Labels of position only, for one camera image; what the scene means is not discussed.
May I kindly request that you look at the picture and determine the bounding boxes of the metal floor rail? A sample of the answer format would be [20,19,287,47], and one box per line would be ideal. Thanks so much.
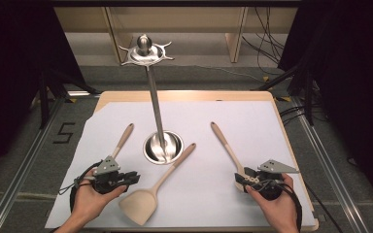
[0,96,66,233]
[289,96,372,233]

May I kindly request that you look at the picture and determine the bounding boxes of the beige wooden desk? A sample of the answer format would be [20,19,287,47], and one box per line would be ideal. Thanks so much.
[53,6,299,64]

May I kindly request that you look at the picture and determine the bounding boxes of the hand-held gripper black cable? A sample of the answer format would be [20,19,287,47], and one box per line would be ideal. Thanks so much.
[57,160,103,213]
[255,179,304,233]

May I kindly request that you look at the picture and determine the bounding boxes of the beige perforated skimmer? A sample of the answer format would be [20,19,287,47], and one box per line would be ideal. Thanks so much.
[210,121,258,194]

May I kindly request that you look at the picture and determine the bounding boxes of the beige slotted spatula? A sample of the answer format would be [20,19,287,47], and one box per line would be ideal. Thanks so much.
[111,122,135,159]

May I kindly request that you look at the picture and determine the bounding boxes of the left hand-held gripper black cable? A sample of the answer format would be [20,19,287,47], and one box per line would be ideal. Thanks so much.
[57,160,103,213]

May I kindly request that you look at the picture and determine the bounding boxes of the beige solid spatula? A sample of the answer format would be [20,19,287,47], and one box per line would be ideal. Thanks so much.
[119,142,197,226]

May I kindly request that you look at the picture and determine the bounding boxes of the steel utensil rack stand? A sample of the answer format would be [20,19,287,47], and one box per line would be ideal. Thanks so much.
[119,33,185,166]

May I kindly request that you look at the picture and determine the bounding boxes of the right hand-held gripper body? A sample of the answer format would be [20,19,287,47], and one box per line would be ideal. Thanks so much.
[254,158,301,201]

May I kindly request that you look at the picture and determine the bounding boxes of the person's right hand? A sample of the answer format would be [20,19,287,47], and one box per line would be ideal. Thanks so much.
[245,173,300,227]

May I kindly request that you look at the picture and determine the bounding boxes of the black curtain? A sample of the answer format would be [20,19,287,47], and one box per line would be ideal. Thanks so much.
[0,0,85,183]
[278,0,373,205]

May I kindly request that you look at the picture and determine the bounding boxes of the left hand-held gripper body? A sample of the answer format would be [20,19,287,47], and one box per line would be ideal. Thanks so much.
[91,155,128,195]

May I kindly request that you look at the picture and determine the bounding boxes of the right hand-held gripper black cable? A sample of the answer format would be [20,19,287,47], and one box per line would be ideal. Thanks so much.
[255,179,304,233]

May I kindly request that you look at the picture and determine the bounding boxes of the black hanging cable bundle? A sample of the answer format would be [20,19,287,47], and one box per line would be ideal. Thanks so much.
[241,7,292,76]

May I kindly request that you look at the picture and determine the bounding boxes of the black stand legs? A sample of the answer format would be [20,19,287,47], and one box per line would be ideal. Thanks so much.
[254,62,317,127]
[38,69,101,130]

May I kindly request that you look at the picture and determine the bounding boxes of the black floor cable pair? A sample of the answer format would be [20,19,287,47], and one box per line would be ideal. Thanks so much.
[280,105,309,126]

